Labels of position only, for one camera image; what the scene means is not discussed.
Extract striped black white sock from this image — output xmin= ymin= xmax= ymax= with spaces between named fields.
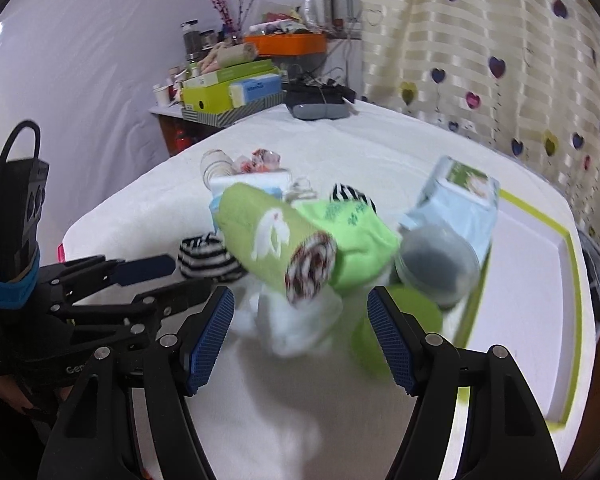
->
xmin=178 ymin=233 xmax=247 ymax=283

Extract green towel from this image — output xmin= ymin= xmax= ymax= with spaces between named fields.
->
xmin=214 ymin=183 xmax=337 ymax=304

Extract white towel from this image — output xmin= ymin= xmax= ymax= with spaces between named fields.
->
xmin=200 ymin=150 xmax=236 ymax=190

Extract light green cloth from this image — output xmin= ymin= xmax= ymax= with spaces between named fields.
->
xmin=296 ymin=200 xmax=400 ymax=292

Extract blue face masks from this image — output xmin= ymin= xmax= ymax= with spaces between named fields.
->
xmin=209 ymin=195 xmax=222 ymax=233

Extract white cloth bundle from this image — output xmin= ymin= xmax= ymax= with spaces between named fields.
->
xmin=230 ymin=278 xmax=343 ymax=359

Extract red printed plastic bag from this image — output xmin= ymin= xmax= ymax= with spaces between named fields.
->
xmin=233 ymin=148 xmax=280 ymax=174

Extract person's left hand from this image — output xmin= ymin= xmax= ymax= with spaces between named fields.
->
xmin=0 ymin=376 xmax=33 ymax=413

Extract lime green tray box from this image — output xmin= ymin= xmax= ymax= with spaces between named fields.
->
xmin=450 ymin=187 xmax=586 ymax=430

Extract green plastic jar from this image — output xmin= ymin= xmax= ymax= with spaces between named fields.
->
xmin=350 ymin=285 xmax=442 ymax=380

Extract clear jar dark contents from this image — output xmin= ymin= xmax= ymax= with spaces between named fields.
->
xmin=394 ymin=224 xmax=481 ymax=309

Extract striped cardboard tray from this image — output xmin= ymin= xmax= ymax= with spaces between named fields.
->
xmin=181 ymin=91 xmax=285 ymax=128

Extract lime green shoebox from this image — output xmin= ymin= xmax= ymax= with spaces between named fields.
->
xmin=180 ymin=72 xmax=284 ymax=115

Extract blue tissue pack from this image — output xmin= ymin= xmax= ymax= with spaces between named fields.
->
xmin=228 ymin=73 xmax=282 ymax=108

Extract light blue wipes pack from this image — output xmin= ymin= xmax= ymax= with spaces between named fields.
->
xmin=399 ymin=156 xmax=500 ymax=266

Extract grey black pouch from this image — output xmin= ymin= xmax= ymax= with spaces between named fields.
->
xmin=283 ymin=82 xmax=356 ymax=122

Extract orange basket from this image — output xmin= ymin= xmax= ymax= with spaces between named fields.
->
xmin=244 ymin=32 xmax=327 ymax=56

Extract heart patterned curtain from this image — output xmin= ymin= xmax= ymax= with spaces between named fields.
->
xmin=361 ymin=0 xmax=600 ymax=246

